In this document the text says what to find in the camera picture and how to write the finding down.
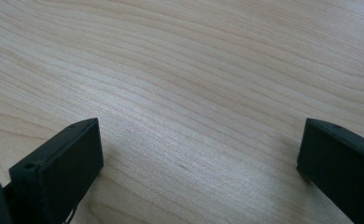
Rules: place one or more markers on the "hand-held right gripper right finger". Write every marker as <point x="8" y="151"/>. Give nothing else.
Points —
<point x="342" y="168"/>

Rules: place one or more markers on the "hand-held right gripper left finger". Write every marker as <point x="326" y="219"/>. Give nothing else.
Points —
<point x="58" y="174"/>

